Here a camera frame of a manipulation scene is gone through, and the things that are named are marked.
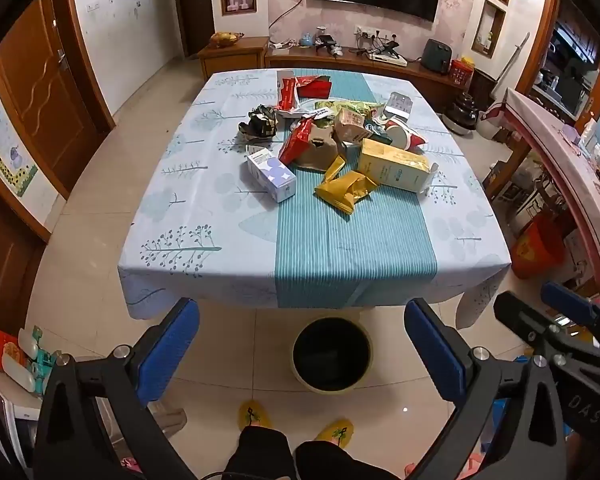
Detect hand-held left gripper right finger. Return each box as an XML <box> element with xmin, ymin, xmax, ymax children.
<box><xmin>404</xmin><ymin>298</ymin><xmax>568</xmax><ymax>480</ymax></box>

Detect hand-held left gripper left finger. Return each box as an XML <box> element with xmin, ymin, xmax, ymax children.
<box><xmin>32</xmin><ymin>298</ymin><xmax>201</xmax><ymax>480</ymax></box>

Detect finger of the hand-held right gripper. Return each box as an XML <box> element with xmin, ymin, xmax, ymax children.
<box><xmin>540</xmin><ymin>281</ymin><xmax>600</xmax><ymax>352</ymax></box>
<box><xmin>494</xmin><ymin>291</ymin><xmax>567</xmax><ymax>357</ymax></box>

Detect round dark trash bin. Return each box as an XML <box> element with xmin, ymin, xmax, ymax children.
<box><xmin>291</xmin><ymin>317</ymin><xmax>373</xmax><ymax>393</ymax></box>

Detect long yellow box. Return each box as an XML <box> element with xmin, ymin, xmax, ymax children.
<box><xmin>356</xmin><ymin>138</ymin><xmax>440</xmax><ymax>194</ymax></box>

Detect green and brown carton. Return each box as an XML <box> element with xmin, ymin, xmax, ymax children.
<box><xmin>332</xmin><ymin>108</ymin><xmax>393</xmax><ymax>146</ymax></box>

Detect silver blister pack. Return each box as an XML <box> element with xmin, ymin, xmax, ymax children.
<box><xmin>384</xmin><ymin>91</ymin><xmax>413</xmax><ymax>121</ymax></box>

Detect red cardboard box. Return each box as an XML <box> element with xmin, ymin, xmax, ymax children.
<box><xmin>296</xmin><ymin>75</ymin><xmax>332</xmax><ymax>100</ymax></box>

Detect orange bucket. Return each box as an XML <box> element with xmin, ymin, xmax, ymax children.
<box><xmin>510</xmin><ymin>215</ymin><xmax>566</xmax><ymax>278</ymax></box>

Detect yellow slipper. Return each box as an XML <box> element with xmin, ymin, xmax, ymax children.
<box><xmin>238</xmin><ymin>401</ymin><xmax>273</xmax><ymax>431</ymax></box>
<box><xmin>314</xmin><ymin>419</ymin><xmax>355</xmax><ymax>447</ymax></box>

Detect person's left leg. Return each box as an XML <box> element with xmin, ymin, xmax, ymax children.
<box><xmin>225</xmin><ymin>426</ymin><xmax>298</xmax><ymax>480</ymax></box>

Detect person's leg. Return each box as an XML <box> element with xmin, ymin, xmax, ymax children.
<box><xmin>225</xmin><ymin>426</ymin><xmax>298</xmax><ymax>480</ymax></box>
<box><xmin>295</xmin><ymin>441</ymin><xmax>413</xmax><ymax>480</ymax></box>

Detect person's right leg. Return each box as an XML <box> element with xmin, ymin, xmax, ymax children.
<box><xmin>295</xmin><ymin>441</ymin><xmax>413</xmax><ymax>480</ymax></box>

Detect table with pink cloth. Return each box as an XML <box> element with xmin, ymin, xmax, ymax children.
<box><xmin>502</xmin><ymin>87</ymin><xmax>600</xmax><ymax>301</ymax></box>

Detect red packets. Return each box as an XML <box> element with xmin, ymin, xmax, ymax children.
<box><xmin>0</xmin><ymin>327</ymin><xmax>21</xmax><ymax>371</ymax></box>

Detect yellow foil packet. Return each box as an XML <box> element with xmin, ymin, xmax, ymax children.
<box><xmin>314</xmin><ymin>155</ymin><xmax>381</xmax><ymax>216</ymax></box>

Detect white and purple box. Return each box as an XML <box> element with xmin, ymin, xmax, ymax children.
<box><xmin>245</xmin><ymin>147</ymin><xmax>297</xmax><ymax>204</ymax></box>

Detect black stacked pot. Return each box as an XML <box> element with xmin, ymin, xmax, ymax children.
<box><xmin>440</xmin><ymin>91</ymin><xmax>481</xmax><ymax>136</ymax></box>

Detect red paper cup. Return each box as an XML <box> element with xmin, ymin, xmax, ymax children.
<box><xmin>384</xmin><ymin>119</ymin><xmax>428</xmax><ymax>152</ymax></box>

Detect brown paper bag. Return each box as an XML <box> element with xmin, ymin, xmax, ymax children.
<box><xmin>295</xmin><ymin>127</ymin><xmax>348</xmax><ymax>173</ymax></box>

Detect red foil packet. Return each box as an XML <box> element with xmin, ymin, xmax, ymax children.
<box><xmin>278</xmin><ymin>117</ymin><xmax>317</xmax><ymax>166</ymax></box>

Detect dark crumpled wrapper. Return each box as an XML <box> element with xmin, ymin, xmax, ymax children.
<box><xmin>237</xmin><ymin>105</ymin><xmax>281</xmax><ymax>140</ymax></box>

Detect red container with yellow lid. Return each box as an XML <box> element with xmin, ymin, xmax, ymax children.
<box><xmin>450</xmin><ymin>57</ymin><xmax>476</xmax><ymax>86</ymax></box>

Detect long wooden television cabinet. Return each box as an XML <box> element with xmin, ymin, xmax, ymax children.
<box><xmin>264</xmin><ymin>45</ymin><xmax>473</xmax><ymax>113</ymax></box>

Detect green snack bag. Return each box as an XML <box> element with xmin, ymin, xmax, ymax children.
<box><xmin>314</xmin><ymin>100</ymin><xmax>386</xmax><ymax>123</ymax></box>

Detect red and white packet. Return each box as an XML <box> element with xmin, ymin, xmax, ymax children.
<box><xmin>275</xmin><ymin>71</ymin><xmax>301</xmax><ymax>113</ymax></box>

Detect white set-top box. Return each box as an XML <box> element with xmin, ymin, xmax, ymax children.
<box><xmin>371</xmin><ymin>52</ymin><xmax>408</xmax><ymax>68</ymax></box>

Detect brown wooden door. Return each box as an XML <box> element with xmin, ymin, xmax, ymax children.
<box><xmin>0</xmin><ymin>0</ymin><xmax>116</xmax><ymax>196</ymax></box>

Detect small wooden drawer cabinet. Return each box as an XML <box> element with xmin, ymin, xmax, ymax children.
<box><xmin>197</xmin><ymin>36</ymin><xmax>271</xmax><ymax>81</ymax></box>

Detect fruit basket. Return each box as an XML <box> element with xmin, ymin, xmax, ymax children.
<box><xmin>210</xmin><ymin>31</ymin><xmax>245</xmax><ymax>48</ymax></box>

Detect dark wooden door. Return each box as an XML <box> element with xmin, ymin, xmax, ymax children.
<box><xmin>172</xmin><ymin>0</ymin><xmax>216</xmax><ymax>58</ymax></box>

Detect colourful wall poster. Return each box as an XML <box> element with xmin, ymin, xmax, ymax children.
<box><xmin>0</xmin><ymin>67</ymin><xmax>38</xmax><ymax>198</ymax></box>

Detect wall power sockets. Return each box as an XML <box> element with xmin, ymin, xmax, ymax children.
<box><xmin>355</xmin><ymin>25</ymin><xmax>398</xmax><ymax>41</ymax></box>

